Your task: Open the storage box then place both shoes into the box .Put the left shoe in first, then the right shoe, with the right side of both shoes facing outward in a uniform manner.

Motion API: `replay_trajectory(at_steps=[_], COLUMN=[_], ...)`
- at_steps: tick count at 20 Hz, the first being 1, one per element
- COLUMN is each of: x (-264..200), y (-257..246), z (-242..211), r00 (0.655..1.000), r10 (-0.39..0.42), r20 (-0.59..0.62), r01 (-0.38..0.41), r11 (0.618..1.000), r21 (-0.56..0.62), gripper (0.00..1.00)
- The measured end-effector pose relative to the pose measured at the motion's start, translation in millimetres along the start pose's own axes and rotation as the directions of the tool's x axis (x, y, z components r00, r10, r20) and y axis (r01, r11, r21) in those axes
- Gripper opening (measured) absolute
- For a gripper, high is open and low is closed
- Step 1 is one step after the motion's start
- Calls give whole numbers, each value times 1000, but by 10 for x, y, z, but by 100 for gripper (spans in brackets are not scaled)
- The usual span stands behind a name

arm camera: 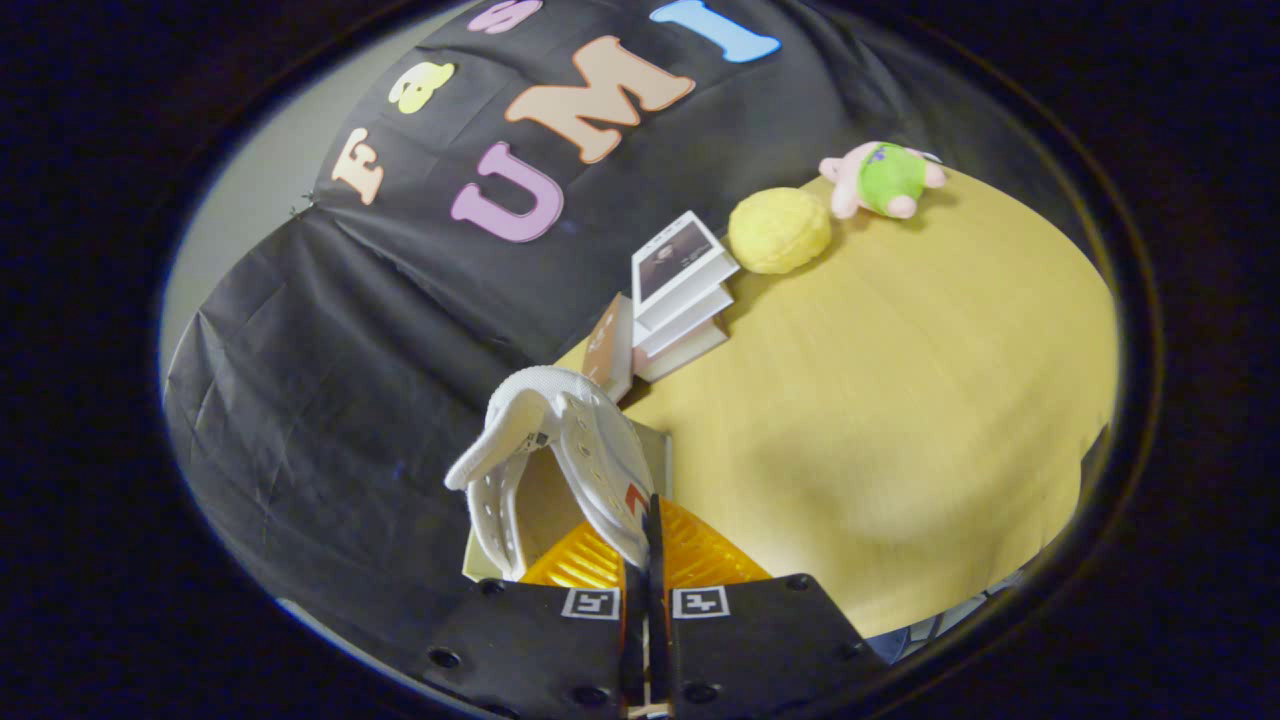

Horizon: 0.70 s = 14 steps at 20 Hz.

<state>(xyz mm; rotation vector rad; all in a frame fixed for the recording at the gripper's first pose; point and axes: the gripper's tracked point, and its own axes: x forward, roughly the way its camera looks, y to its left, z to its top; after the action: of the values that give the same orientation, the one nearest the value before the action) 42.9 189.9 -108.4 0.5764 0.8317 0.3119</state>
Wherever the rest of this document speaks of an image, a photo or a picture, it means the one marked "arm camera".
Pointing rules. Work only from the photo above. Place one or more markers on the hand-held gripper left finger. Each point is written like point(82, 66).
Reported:
point(530, 650)

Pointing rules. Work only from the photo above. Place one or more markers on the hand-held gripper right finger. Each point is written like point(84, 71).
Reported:
point(760, 640)

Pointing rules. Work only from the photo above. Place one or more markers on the white canvas shoe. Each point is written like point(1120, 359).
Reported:
point(600, 450)

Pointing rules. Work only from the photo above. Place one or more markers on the white book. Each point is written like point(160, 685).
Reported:
point(690, 320)
point(685, 355)
point(680, 260)

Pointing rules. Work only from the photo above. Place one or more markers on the brown cover leaning book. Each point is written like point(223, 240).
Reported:
point(608, 345)

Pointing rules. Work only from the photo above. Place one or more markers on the black backdrop cloth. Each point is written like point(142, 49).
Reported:
point(330, 400)

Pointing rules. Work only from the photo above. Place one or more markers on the yellow plush ball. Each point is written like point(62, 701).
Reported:
point(780, 230)

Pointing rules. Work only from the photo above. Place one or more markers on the pink and green plush toy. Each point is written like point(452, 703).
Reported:
point(885, 178)

